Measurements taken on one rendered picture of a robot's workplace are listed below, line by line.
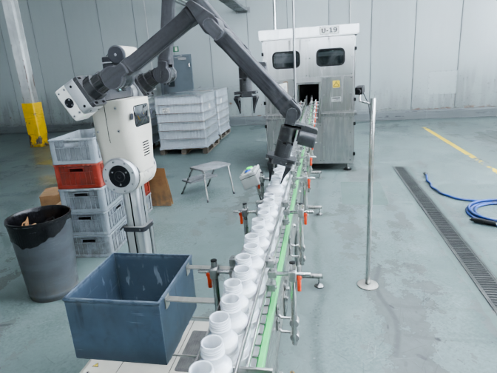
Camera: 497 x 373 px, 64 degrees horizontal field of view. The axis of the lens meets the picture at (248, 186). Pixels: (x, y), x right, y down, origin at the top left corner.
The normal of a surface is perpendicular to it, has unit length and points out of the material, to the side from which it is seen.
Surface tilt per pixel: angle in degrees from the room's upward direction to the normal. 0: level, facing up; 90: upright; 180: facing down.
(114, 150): 101
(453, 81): 90
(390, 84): 90
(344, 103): 90
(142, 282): 90
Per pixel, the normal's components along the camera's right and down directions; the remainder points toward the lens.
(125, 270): -0.17, 0.29
